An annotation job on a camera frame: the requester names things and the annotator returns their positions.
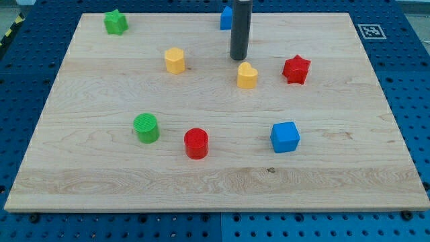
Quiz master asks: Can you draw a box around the red star block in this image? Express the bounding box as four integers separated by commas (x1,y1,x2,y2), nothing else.
282,54,311,85

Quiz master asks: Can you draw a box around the blue cube block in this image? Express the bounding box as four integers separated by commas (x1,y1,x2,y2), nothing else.
270,122,300,153

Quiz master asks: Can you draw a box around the green cylinder block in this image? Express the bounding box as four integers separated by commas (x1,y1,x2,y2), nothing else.
133,113,160,144

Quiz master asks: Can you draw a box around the blue pentagon block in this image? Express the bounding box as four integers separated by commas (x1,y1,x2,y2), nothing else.
220,6,232,30

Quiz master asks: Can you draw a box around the yellow heart block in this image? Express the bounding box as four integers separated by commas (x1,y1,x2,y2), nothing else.
236,62,258,89

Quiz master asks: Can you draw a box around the wooden board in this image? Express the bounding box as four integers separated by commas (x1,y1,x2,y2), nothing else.
5,13,429,212

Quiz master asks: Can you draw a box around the yellow hexagon block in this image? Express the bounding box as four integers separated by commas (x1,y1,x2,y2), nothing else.
165,47,185,74

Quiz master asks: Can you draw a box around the red cylinder block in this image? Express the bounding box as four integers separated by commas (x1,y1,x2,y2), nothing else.
184,128,209,159

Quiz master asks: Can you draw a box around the green star block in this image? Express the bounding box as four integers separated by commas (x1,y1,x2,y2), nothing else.
103,9,129,35

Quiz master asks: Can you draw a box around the white fiducial marker tag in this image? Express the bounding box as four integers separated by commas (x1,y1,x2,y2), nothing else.
358,24,386,40

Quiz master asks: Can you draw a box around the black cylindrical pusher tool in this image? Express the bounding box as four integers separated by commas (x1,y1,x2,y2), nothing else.
230,0,253,61

